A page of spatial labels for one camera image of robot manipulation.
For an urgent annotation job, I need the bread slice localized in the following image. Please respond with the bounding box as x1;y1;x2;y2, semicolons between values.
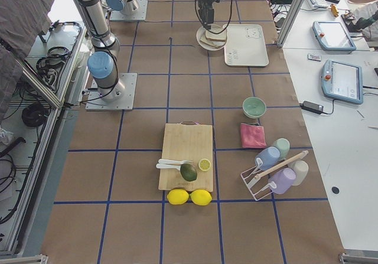
200;37;225;48
205;28;227;42

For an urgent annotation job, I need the white round plate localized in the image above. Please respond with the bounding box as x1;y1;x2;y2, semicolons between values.
196;24;227;51

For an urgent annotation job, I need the bread slice on plate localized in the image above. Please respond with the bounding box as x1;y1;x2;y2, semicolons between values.
200;37;225;48

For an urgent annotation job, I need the cream bear tray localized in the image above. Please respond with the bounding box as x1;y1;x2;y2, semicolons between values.
223;24;269;67

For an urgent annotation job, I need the green bowl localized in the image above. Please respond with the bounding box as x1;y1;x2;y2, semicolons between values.
242;97;266;119

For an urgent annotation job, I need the teach pendant far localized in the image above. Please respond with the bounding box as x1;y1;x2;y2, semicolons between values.
312;21;356;53

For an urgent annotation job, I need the teach pendant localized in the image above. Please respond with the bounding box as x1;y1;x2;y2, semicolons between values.
321;60;363;105
312;21;356;53

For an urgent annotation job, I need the wooden cutting board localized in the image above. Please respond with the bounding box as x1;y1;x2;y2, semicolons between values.
158;123;214;193

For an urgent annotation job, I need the pink cloth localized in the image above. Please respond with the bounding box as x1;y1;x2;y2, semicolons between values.
240;123;266;149

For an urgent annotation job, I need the black power adapter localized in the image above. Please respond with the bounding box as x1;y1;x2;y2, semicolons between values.
299;100;324;115

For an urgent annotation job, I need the teach pendant near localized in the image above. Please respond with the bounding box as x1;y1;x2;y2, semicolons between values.
321;60;363;105

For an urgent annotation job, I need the green cup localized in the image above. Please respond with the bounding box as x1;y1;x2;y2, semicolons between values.
272;138;290;161

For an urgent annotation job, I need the lemon half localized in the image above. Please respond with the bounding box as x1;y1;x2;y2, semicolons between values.
198;158;211;172

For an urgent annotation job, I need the blue cup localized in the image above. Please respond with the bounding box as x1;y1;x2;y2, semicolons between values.
255;146;281;171

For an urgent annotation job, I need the white plastic knife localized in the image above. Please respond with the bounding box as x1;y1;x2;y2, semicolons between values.
156;164;181;170

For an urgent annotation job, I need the avocado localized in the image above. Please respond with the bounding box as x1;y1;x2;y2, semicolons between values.
180;163;197;182

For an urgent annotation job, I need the cream cup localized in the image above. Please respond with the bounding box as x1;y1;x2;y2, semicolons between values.
288;160;309;186

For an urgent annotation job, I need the purple cup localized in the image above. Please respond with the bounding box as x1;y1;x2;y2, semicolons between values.
268;168;296;194

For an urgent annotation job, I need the right whole lemon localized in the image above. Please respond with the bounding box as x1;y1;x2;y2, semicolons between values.
190;189;212;206

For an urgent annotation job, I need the whole lemon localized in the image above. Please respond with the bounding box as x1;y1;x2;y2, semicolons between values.
167;188;190;205
190;189;212;206

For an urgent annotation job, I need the left whole lemon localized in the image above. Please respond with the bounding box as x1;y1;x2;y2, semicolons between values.
167;188;190;205

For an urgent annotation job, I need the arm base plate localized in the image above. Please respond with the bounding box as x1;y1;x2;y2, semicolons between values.
85;73;138;111
110;0;148;22

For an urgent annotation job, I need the aluminium frame post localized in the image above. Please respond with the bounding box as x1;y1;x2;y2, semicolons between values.
276;0;304;48

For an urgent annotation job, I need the white wire cup rack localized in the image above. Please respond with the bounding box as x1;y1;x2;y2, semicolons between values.
240;166;272;201

